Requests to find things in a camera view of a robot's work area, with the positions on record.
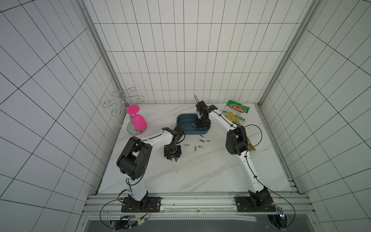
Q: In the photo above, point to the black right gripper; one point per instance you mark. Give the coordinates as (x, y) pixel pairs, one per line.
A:
(203, 120)

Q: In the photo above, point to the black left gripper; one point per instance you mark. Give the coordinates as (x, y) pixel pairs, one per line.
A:
(177, 155)

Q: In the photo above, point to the dark teal plastic storage box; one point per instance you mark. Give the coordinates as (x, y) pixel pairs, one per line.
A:
(185, 121)

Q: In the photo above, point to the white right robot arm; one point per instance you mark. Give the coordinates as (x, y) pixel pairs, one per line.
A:
(237, 144)

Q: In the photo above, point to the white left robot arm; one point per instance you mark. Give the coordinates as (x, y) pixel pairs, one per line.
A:
(134, 159)

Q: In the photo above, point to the green Chuba cassava chips bag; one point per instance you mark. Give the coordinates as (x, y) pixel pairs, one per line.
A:
(235, 112)

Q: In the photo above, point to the pink plastic wine glass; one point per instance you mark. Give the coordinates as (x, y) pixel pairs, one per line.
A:
(138, 122)

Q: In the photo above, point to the small green snack packet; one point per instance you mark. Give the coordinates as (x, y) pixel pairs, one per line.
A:
(250, 146)

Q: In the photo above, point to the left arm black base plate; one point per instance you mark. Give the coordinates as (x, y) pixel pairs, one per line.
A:
(147, 204)

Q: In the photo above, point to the chrome wire glass rack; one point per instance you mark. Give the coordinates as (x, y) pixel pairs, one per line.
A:
(124, 99)

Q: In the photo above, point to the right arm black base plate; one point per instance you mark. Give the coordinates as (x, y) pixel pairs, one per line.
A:
(249, 204)

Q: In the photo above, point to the aluminium rail frame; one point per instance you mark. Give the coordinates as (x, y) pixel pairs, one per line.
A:
(200, 212)

